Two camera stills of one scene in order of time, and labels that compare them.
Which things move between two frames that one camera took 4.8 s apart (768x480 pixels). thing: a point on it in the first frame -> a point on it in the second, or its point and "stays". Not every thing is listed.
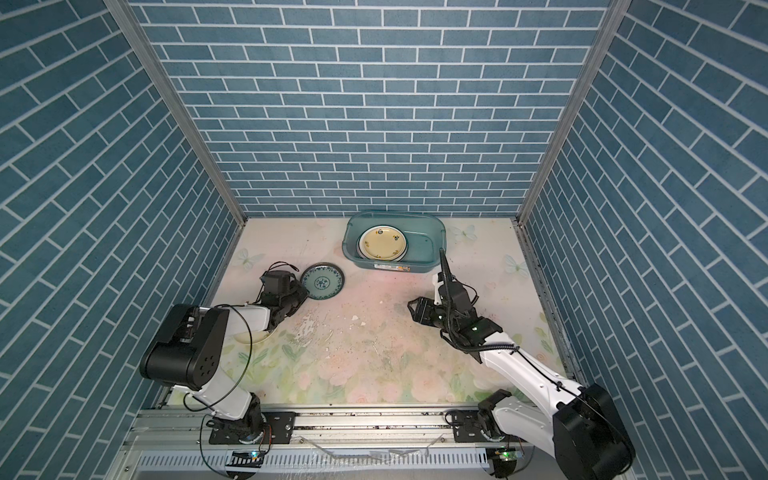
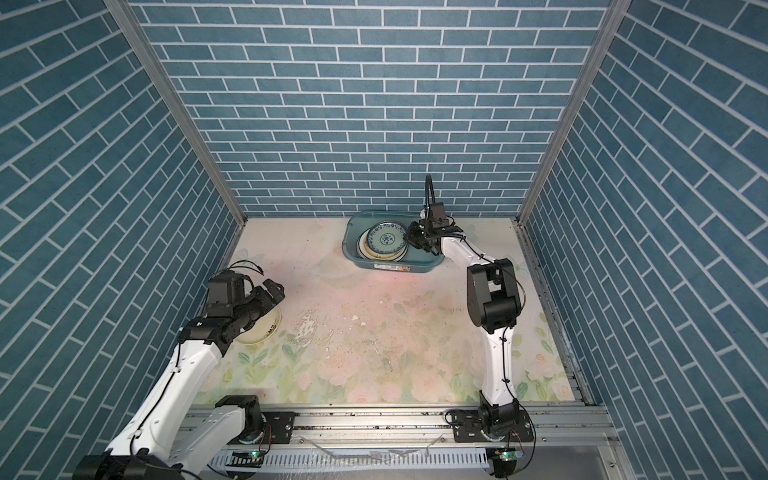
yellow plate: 382,243 stays
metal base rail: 173,443 stays
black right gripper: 424,311 -> 413,234
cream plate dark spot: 257,335 stays
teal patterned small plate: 323,281 -> 386,237
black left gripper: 294,286 -> 266,300
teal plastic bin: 395,242 stays
